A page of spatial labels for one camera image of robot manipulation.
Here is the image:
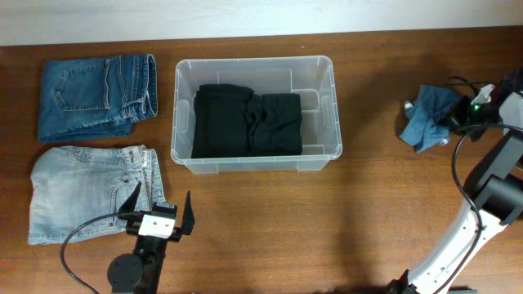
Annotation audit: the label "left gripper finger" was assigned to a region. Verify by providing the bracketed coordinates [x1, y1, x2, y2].
[118, 182, 141, 213]
[181, 190, 195, 235]

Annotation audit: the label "blue shirt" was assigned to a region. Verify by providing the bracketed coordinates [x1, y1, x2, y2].
[400, 85, 460, 153]

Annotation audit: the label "black garment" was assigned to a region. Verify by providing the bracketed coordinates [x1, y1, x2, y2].
[191, 84, 253, 158]

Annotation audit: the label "dark green garment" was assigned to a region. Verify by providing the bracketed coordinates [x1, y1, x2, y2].
[245, 93, 302, 157]

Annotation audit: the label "clear plastic storage bin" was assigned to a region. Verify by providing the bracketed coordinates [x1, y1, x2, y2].
[171, 56, 342, 175]

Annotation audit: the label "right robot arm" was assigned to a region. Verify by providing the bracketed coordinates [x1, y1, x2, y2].
[383, 69, 522, 293]

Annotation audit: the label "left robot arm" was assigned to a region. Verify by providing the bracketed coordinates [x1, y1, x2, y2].
[107, 185, 195, 294]

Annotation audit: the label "light blue folded jeans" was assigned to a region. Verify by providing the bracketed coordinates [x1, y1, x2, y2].
[28, 145, 165, 245]

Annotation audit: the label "dark blue folded jeans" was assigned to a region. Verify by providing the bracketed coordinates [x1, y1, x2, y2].
[38, 54, 159, 143]

